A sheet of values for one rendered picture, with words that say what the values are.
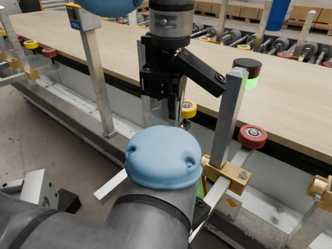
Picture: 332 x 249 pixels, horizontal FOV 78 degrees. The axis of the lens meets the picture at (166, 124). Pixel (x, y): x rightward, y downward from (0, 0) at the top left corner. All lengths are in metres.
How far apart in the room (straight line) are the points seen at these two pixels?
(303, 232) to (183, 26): 0.53
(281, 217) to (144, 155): 0.74
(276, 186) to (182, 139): 0.69
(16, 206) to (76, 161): 1.71
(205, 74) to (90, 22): 0.45
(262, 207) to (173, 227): 0.71
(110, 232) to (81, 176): 1.62
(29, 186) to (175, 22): 0.38
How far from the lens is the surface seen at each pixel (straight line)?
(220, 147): 0.54
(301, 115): 0.85
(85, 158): 1.91
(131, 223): 0.17
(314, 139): 0.76
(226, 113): 0.48
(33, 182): 0.46
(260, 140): 0.66
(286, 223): 0.87
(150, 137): 0.20
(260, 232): 0.72
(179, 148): 0.19
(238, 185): 0.59
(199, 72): 0.39
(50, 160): 2.03
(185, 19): 0.37
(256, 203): 0.87
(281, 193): 0.88
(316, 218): 0.59
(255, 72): 0.47
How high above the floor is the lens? 1.31
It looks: 38 degrees down
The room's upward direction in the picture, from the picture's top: straight up
